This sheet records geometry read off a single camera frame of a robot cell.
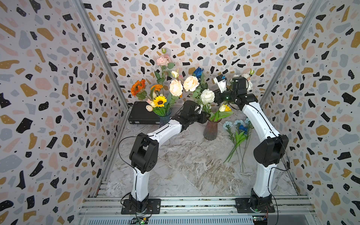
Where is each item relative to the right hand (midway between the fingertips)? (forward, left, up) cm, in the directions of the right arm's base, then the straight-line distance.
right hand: (209, 94), depth 83 cm
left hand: (-6, -1, -11) cm, 12 cm away
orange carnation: (+2, +31, +3) cm, 31 cm away
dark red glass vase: (-9, -2, -24) cm, 26 cm away
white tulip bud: (-9, -7, -3) cm, 12 cm away
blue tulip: (-10, -24, -32) cm, 41 cm away
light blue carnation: (+1, -16, -31) cm, 35 cm away
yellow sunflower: (-6, +29, -1) cm, 30 cm away
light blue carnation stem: (-16, -23, -34) cm, 44 cm away
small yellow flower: (-8, -10, -4) cm, 14 cm away
